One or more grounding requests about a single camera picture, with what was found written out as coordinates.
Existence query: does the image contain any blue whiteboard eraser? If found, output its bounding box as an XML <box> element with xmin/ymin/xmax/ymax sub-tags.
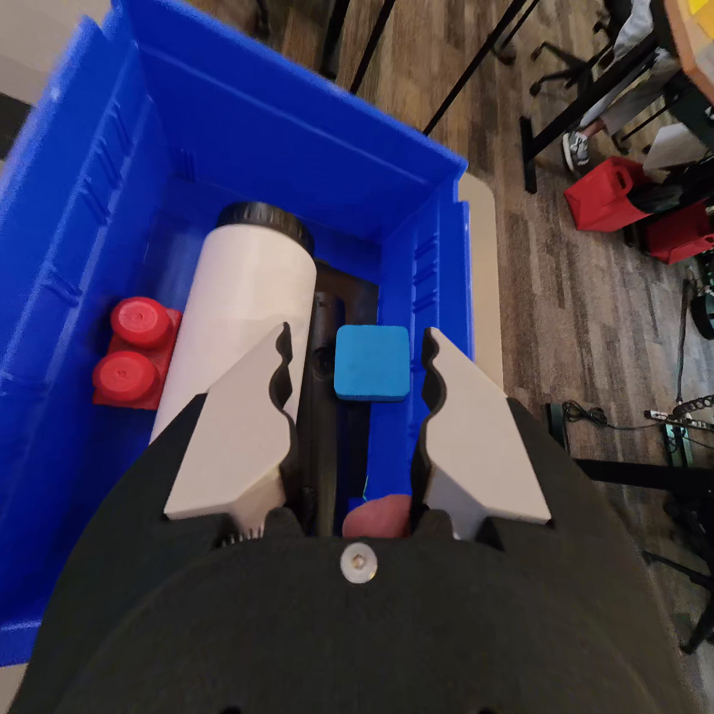
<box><xmin>334</xmin><ymin>325</ymin><xmax>412</xmax><ymax>402</ymax></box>

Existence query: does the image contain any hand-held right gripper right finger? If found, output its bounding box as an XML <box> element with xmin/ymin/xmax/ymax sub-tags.
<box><xmin>411</xmin><ymin>327</ymin><xmax>552</xmax><ymax>527</ymax></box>

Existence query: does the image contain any black remote control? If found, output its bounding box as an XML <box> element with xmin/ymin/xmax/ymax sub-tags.
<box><xmin>299</xmin><ymin>288</ymin><xmax>371</xmax><ymax>538</ymax></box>

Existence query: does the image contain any red plastic block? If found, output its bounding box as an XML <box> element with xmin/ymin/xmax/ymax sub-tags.
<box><xmin>92</xmin><ymin>296</ymin><xmax>183</xmax><ymax>411</ymax></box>

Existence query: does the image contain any blue plastic bin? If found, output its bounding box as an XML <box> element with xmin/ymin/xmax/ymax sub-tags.
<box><xmin>0</xmin><ymin>0</ymin><xmax>475</xmax><ymax>668</ymax></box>

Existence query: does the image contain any red bucket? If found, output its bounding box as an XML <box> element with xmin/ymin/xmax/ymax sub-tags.
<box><xmin>645</xmin><ymin>207</ymin><xmax>714</xmax><ymax>265</ymax></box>
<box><xmin>564</xmin><ymin>157</ymin><xmax>650</xmax><ymax>233</ymax></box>

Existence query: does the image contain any white squeeze bottle black cap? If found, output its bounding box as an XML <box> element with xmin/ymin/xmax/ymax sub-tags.
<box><xmin>151</xmin><ymin>201</ymin><xmax>316</xmax><ymax>441</ymax></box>

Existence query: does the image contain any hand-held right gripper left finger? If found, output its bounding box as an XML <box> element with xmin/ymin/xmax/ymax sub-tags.
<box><xmin>164</xmin><ymin>324</ymin><xmax>300</xmax><ymax>523</ymax></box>

